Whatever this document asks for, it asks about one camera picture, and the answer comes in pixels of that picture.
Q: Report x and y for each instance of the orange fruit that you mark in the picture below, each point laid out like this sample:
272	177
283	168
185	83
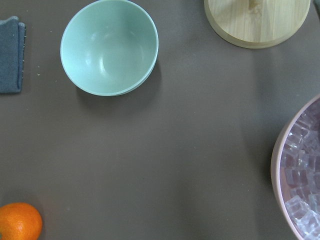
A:
20	221

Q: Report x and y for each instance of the mint green bowl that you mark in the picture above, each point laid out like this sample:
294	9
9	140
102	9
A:
110	47

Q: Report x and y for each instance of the wooden cup tree stand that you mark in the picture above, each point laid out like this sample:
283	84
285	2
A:
256	24

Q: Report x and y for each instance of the pink bowl of ice cubes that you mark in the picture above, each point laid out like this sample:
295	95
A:
295	171

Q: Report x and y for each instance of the grey folded cloth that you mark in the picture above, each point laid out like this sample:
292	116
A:
12	45

